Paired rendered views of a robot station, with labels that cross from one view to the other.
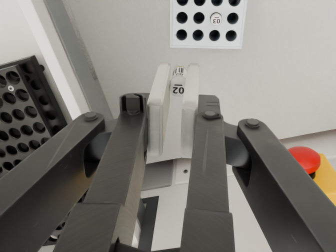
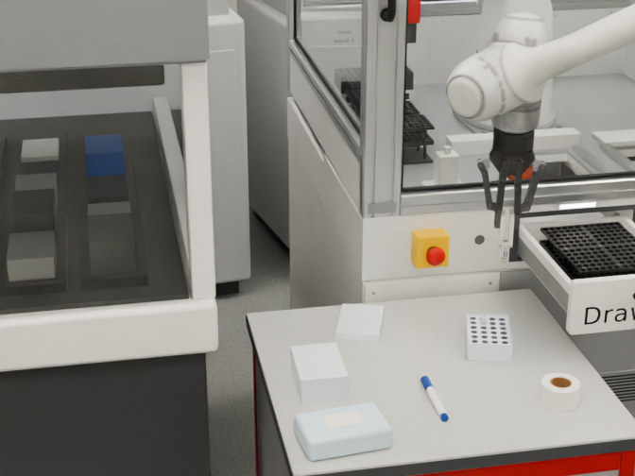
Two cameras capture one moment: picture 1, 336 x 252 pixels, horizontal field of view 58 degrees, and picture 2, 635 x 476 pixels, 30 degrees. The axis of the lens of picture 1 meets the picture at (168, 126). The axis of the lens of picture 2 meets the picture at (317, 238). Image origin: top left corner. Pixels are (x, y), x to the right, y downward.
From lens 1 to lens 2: 2.18 m
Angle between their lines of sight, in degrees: 39
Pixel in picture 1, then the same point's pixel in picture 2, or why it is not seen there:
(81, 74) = (554, 283)
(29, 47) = not seen: hidden behind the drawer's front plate
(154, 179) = (512, 279)
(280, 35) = (439, 331)
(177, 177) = (495, 278)
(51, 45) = (563, 279)
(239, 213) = (461, 241)
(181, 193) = (493, 262)
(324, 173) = (422, 251)
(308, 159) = (434, 253)
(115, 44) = (543, 331)
